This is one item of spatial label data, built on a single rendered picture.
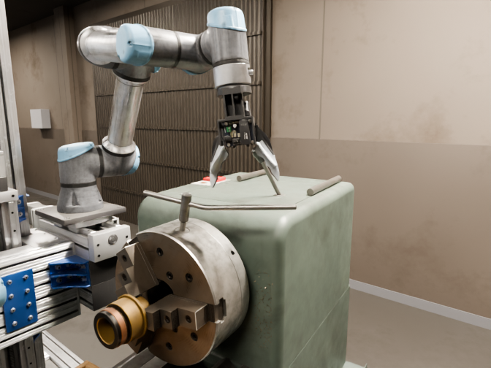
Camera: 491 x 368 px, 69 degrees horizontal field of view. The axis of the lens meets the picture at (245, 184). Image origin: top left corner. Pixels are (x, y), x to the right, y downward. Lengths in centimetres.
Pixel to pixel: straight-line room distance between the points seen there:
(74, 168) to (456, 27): 256
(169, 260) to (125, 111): 61
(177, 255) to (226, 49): 43
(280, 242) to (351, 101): 241
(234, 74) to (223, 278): 42
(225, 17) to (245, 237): 47
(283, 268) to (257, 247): 8
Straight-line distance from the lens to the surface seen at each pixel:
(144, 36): 76
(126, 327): 76
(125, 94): 123
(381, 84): 306
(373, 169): 307
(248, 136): 70
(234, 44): 74
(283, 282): 86
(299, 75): 337
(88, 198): 134
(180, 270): 78
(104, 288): 134
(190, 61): 81
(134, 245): 84
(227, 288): 78
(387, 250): 318
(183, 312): 76
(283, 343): 94
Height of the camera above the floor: 148
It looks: 10 degrees down
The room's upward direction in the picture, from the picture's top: straight up
